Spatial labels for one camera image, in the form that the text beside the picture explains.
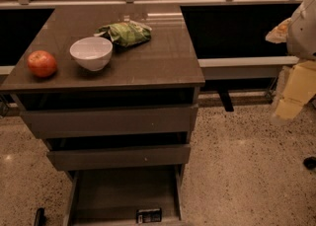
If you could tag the black object on floor right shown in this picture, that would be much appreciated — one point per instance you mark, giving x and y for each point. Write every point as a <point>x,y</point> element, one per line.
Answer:
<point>310,163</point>

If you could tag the middle drawer front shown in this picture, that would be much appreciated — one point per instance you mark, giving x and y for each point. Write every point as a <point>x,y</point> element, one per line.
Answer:
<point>74,160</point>

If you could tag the red apple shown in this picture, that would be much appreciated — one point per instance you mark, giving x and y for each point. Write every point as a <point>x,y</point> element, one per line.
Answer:
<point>41,63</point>

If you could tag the top drawer front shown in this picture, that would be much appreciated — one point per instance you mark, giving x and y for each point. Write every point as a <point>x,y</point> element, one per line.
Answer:
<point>104,122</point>

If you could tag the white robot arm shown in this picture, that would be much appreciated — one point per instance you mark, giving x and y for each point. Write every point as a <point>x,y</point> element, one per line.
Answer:
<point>301,35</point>

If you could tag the long grey bench rail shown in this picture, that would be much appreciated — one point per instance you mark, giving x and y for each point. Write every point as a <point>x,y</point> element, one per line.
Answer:
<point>244,67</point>

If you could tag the black object on floor left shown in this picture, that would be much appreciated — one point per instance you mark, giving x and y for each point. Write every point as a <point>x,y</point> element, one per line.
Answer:
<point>40,217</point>

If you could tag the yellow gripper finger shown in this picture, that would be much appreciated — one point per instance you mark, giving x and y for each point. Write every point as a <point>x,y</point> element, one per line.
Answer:
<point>295,87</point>
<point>279,33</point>

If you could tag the green chip bag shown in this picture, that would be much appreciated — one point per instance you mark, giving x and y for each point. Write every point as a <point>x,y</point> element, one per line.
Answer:
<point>125,34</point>

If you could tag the white ceramic bowl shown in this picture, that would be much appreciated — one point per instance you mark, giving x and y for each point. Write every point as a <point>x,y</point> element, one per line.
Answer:
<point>92,53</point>

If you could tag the open bottom drawer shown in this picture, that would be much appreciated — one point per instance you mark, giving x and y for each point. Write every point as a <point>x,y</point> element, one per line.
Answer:
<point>111,197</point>

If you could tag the black object on floor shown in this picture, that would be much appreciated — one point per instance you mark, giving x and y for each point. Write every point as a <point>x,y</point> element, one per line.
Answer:
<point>40,217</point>
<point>310,163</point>

